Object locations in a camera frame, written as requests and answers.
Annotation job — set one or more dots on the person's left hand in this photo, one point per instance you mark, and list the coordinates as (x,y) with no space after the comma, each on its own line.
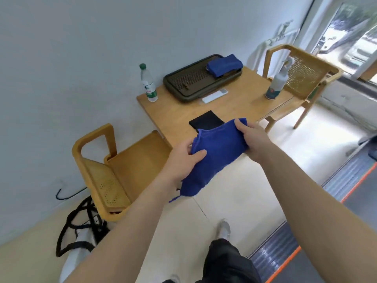
(176,163)

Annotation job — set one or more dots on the person's right hand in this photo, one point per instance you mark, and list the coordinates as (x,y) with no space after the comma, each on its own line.
(255,142)

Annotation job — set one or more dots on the person's left thumb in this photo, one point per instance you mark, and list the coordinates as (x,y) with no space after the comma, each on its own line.
(196,155)

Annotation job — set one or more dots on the person's right thumb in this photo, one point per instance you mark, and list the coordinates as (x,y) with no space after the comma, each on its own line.
(239,126)

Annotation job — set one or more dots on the blue cloth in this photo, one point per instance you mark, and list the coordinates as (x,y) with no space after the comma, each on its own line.
(218,154)
(224,65)

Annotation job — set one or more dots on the person's left forearm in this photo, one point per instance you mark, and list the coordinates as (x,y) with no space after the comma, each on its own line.
(120,232)

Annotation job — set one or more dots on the person's right forearm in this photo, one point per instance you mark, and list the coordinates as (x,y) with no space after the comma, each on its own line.
(318,215)

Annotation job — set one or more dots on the wooden table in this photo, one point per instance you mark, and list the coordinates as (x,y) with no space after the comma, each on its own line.
(215,106)

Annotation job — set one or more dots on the black notebook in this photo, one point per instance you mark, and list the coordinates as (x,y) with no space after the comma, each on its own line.
(206,120)

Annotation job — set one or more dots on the white remote control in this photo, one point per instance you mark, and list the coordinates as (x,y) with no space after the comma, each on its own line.
(214,95)

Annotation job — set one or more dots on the white spray bottle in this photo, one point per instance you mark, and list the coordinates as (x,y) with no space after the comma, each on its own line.
(278,81)

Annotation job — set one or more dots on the dark tea tray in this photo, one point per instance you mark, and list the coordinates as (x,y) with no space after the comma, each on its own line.
(197,81)

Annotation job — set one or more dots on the folded blue cloth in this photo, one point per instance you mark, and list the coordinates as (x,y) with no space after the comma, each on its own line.
(224,65)

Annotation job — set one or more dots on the wooden rattan chair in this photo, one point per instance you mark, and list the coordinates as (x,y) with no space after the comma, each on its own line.
(303,82)
(117,170)

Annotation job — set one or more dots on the person's white shoe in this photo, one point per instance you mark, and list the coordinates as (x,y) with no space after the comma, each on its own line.
(224,229)

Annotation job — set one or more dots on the clear water bottle green cap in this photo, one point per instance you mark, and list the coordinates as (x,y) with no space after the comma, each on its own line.
(148,83)

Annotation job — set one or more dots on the person's black shorts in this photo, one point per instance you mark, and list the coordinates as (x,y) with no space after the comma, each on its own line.
(228,262)

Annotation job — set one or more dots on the black and white bag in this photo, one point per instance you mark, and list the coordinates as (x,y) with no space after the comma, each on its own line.
(81,235)

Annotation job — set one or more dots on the window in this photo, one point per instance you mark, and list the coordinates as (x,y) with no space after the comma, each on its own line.
(347,35)

